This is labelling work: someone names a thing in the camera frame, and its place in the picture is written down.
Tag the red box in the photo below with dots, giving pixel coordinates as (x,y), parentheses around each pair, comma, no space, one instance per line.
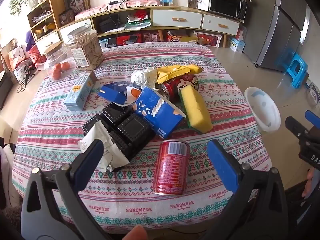
(128,40)

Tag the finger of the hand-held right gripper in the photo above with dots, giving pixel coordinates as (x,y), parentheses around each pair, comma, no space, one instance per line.
(295,127)
(313,117)

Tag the person's right hand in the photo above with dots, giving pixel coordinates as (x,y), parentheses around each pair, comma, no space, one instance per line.
(308,182)

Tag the black microwave oven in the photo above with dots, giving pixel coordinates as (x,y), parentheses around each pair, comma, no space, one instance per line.
(227,3)

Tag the person's left hand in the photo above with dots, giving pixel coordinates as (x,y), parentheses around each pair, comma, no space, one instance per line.
(136,233)

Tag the red barcode drink can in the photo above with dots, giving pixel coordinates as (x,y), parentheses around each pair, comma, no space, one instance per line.
(172,170)

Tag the grey refrigerator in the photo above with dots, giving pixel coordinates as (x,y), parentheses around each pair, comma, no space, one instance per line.
(280,30)

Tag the pink patterned mat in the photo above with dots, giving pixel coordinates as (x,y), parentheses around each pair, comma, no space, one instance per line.
(115,7)

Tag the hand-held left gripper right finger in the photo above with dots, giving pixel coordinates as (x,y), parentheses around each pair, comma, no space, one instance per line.
(222,165)

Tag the blue plastic stool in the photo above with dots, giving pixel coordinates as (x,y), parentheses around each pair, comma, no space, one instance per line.
(297,70)

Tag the white plastic bin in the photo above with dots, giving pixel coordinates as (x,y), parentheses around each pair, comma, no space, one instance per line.
(265,110)

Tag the yellow sponge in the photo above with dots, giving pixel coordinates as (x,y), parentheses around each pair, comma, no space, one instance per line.
(195,110)

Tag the crumpled silver wrapper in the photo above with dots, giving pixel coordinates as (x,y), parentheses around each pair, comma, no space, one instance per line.
(137,77)

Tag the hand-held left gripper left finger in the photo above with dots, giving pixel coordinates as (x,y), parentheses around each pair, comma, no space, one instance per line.
(90,161)

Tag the red cartoon drink can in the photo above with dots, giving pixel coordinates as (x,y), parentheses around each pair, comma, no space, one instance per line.
(175,85)

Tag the yellow cardboard box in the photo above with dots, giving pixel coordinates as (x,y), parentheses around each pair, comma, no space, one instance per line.
(182,38)

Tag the orange tangerine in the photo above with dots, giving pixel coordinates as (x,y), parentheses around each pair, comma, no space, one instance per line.
(56,75)
(65,66)
(58,67)

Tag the yellow snack wrapper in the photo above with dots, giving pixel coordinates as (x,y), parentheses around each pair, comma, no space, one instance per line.
(172,72)

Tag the wooden shelf unit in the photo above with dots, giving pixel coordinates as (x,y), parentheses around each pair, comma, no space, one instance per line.
(45,22)

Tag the green white bag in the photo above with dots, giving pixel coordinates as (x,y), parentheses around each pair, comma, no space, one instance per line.
(137,20)

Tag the clear storage box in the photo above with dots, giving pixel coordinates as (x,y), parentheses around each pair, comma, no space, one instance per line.
(207,39)

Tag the pink patterned boxes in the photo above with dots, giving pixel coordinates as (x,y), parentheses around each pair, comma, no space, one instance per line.
(151,37)

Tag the wooden television cabinet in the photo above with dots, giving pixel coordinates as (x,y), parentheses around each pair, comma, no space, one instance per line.
(175,30)

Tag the glass jar with cork lid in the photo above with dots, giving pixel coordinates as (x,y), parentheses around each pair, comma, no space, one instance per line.
(60,57)

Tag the framed picture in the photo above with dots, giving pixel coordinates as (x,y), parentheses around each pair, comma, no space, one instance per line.
(76,1)

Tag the open box on floor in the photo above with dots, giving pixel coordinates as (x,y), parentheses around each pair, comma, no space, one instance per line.
(314,92)

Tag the black plastic biscuit tray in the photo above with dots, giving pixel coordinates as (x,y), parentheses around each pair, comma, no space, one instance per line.
(135,130)

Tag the white foil wrapper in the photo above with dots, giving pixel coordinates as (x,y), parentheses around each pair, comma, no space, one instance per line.
(115,157)

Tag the blue white cardboard box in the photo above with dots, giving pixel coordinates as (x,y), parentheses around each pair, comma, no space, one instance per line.
(237,45)

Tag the light blue box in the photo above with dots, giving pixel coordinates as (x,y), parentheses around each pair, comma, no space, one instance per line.
(77,95)

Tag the blue white carton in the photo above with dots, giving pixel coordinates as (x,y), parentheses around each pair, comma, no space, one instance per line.
(160,115)

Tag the white tissue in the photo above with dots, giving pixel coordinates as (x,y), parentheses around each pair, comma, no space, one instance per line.
(151,77)

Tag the blue cat print packet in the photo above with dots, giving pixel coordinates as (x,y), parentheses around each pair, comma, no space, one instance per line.
(112,92)

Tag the clear plastic snack jar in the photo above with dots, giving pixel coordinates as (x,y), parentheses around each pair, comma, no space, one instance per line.
(85,47)

